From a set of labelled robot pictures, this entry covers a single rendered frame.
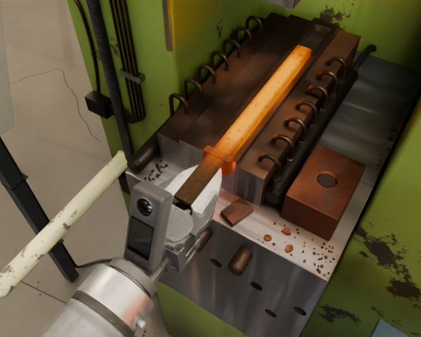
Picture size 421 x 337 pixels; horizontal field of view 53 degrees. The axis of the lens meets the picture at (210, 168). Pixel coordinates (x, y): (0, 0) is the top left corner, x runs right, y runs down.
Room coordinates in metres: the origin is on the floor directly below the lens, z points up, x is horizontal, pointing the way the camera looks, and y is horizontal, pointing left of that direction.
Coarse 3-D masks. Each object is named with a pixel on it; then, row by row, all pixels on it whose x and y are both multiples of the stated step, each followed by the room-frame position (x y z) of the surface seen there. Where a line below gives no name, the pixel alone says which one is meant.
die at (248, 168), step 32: (256, 32) 0.76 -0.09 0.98; (288, 32) 0.75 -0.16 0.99; (224, 64) 0.66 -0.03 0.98; (256, 64) 0.65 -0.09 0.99; (320, 64) 0.64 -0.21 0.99; (192, 96) 0.57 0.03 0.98; (224, 96) 0.56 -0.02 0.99; (288, 96) 0.56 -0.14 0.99; (320, 96) 0.56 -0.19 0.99; (192, 128) 0.48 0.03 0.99; (224, 128) 0.47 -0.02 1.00; (256, 128) 0.47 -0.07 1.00; (288, 128) 0.48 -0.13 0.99; (192, 160) 0.44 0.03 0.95; (256, 160) 0.41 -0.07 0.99; (256, 192) 0.38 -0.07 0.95
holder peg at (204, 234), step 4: (208, 228) 0.36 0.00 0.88; (200, 232) 0.35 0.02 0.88; (204, 232) 0.35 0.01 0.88; (208, 232) 0.35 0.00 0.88; (200, 236) 0.34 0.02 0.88; (204, 236) 0.34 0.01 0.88; (208, 236) 0.34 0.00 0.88; (200, 240) 0.33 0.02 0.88; (204, 240) 0.34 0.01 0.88; (208, 240) 0.34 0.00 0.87; (200, 244) 0.33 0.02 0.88; (204, 244) 0.33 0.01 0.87; (200, 248) 0.32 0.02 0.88; (196, 252) 0.32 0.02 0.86
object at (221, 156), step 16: (304, 48) 0.67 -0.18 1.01; (288, 64) 0.62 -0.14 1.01; (272, 80) 0.58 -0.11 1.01; (288, 80) 0.58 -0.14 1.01; (256, 96) 0.54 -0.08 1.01; (272, 96) 0.54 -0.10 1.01; (256, 112) 0.50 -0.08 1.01; (240, 128) 0.46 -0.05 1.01; (224, 144) 0.43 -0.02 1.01; (240, 144) 0.44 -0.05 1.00; (208, 160) 0.40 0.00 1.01; (224, 160) 0.40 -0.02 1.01; (192, 176) 0.37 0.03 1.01; (208, 176) 0.37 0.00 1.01; (176, 192) 0.34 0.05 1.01; (192, 192) 0.34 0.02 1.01
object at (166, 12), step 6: (162, 0) 0.63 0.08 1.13; (162, 6) 0.64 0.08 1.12; (168, 6) 0.63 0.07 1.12; (168, 12) 0.63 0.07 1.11; (168, 18) 0.63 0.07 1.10; (168, 24) 0.63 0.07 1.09; (168, 30) 0.63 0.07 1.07; (168, 36) 0.63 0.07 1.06; (168, 42) 0.63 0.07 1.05; (168, 48) 0.63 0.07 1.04
